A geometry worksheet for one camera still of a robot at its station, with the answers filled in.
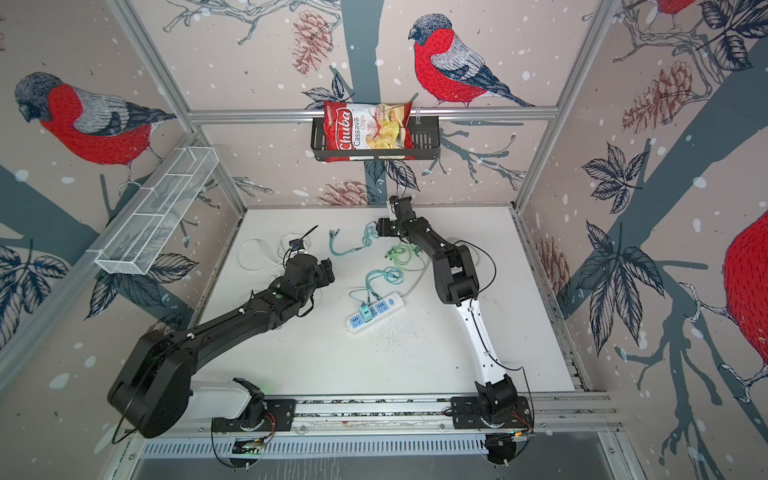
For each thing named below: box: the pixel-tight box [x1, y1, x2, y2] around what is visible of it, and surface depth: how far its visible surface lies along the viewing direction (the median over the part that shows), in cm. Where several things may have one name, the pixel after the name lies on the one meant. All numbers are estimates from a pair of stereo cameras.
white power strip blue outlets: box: [345, 291, 406, 334], surface depth 91 cm
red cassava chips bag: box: [324, 101, 416, 163], surface depth 90 cm
